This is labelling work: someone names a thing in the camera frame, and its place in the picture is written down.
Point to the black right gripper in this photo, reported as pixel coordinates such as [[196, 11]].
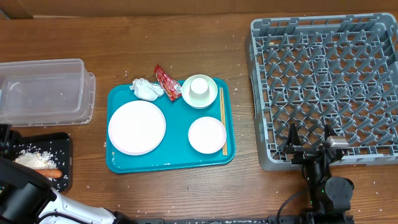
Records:
[[293, 145]]

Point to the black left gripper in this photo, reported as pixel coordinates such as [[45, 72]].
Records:
[[7, 137]]

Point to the rice and food scraps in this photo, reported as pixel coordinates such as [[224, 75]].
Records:
[[36, 160]]

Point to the orange carrot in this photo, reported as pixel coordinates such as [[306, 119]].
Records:
[[50, 173]]

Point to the large white plate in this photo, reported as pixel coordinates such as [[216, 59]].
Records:
[[137, 128]]

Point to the white tissue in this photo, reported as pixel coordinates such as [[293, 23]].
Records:
[[145, 90]]

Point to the red snack wrapper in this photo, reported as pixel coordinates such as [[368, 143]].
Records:
[[171, 87]]

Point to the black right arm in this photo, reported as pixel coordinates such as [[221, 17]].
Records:
[[329, 196]]

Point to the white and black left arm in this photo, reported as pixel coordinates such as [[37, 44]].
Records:
[[28, 196]]

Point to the black waste tray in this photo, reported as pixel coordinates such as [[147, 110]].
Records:
[[60, 146]]

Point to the clear plastic bin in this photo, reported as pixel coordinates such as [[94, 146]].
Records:
[[47, 93]]

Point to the grey dish rack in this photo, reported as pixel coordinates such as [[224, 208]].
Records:
[[325, 70]]

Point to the wooden chopstick left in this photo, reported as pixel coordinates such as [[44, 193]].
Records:
[[222, 121]]

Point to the small white plate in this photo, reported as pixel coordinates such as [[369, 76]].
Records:
[[207, 135]]

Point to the white upturned bowl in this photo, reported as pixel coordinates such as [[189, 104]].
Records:
[[199, 91]]

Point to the cardboard backdrop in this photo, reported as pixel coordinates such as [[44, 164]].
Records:
[[28, 9]]

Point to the teal plastic tray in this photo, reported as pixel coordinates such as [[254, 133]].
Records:
[[175, 151]]

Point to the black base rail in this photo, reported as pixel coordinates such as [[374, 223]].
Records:
[[217, 221]]

